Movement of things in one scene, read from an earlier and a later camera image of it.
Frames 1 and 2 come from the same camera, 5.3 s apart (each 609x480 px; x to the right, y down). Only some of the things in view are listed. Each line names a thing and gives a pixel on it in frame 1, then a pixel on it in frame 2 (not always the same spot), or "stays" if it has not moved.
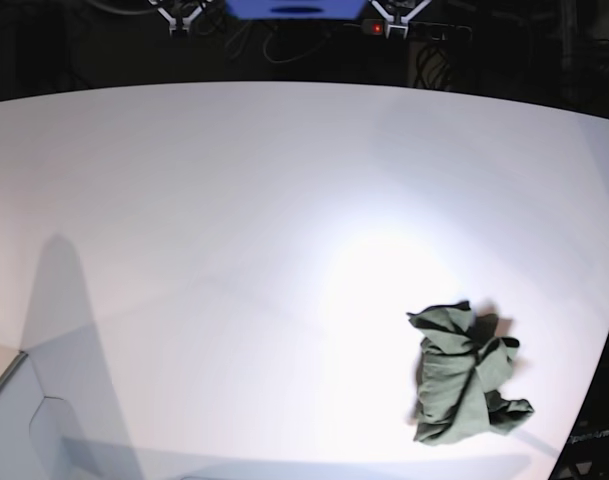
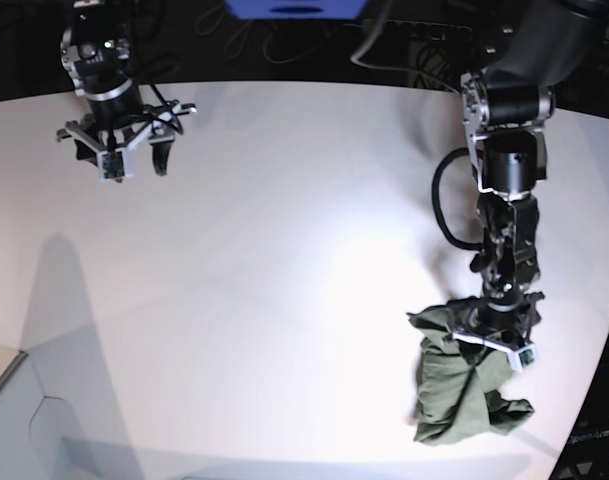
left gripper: [180, 13] to [125, 124]
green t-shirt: [462, 356] stays
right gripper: [399, 13] to [504, 326]
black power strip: [424, 31] stays
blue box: [297, 9] stays
